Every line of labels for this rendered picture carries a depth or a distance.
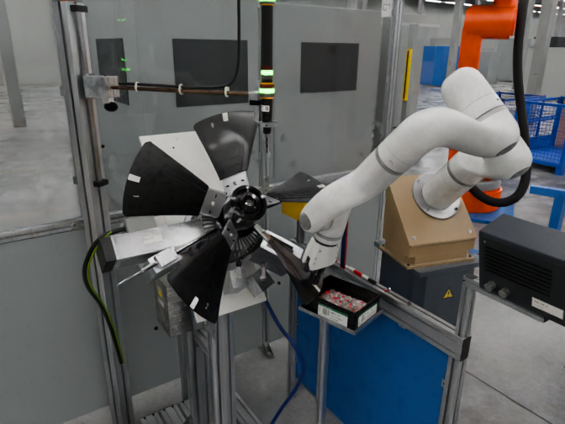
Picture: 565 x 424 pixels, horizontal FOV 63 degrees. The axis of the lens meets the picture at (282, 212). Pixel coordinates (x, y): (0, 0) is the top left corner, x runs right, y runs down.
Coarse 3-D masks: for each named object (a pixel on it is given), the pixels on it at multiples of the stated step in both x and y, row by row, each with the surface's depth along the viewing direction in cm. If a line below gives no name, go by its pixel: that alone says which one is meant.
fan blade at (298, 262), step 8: (272, 240) 142; (280, 248) 144; (280, 256) 139; (288, 256) 144; (288, 264) 140; (296, 264) 144; (304, 264) 151; (288, 272) 137; (296, 272) 140; (304, 272) 145; (296, 280) 137; (304, 280) 141; (320, 280) 150; (296, 288) 135; (304, 288) 138; (312, 288) 142; (320, 288) 146; (304, 296) 136; (312, 296) 139; (304, 304) 135
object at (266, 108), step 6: (264, 102) 137; (270, 102) 137; (264, 108) 138; (270, 108) 138; (264, 114) 139; (270, 114) 139; (264, 120) 139; (270, 120) 140; (264, 132) 141; (270, 132) 141
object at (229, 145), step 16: (240, 112) 155; (208, 128) 154; (224, 128) 153; (240, 128) 152; (208, 144) 153; (224, 144) 152; (240, 144) 150; (224, 160) 150; (240, 160) 148; (224, 176) 149
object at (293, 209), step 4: (284, 204) 199; (288, 204) 196; (292, 204) 194; (296, 204) 191; (300, 204) 189; (304, 204) 187; (284, 208) 199; (288, 208) 197; (292, 208) 194; (296, 208) 192; (300, 208) 189; (284, 212) 200; (288, 212) 197; (292, 212) 195; (296, 212) 192; (300, 212) 190; (292, 216) 196; (296, 216) 193
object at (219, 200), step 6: (210, 192) 139; (216, 192) 140; (222, 192) 140; (210, 198) 140; (216, 198) 141; (222, 198) 141; (204, 204) 141; (210, 204) 141; (216, 204) 142; (222, 204) 142; (204, 210) 142; (216, 210) 143; (210, 216) 143; (216, 216) 143
